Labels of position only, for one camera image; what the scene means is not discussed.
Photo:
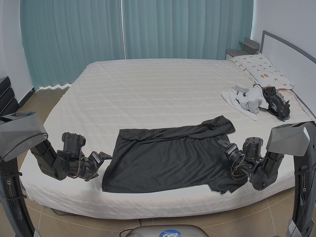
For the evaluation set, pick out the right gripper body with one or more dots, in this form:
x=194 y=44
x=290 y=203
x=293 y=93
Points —
x=232 y=150

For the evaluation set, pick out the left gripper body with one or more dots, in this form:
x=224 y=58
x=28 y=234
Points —
x=95 y=158

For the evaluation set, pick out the black T-shirt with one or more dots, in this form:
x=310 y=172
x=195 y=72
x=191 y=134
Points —
x=167 y=162

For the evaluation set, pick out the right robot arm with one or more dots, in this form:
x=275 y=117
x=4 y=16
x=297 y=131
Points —
x=288 y=139

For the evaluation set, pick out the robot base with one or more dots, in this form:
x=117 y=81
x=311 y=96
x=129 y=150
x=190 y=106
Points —
x=167 y=231

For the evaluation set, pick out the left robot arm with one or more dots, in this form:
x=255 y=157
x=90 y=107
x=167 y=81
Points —
x=19 y=132

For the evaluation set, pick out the pile of clothes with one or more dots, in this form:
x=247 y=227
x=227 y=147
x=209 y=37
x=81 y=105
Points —
x=254 y=100

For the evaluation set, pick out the bed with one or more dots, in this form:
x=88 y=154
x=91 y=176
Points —
x=160 y=90

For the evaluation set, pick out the white printed pillow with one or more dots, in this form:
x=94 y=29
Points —
x=264 y=70

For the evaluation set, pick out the grey bedside table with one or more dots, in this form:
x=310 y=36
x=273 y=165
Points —
x=234 y=53

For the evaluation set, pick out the dark grey chest of drawers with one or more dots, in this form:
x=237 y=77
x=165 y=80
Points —
x=7 y=97

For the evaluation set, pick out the blue-green curtain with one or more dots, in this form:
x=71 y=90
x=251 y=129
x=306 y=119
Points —
x=74 y=33
x=187 y=21

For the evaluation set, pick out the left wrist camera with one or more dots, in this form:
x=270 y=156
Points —
x=90 y=177

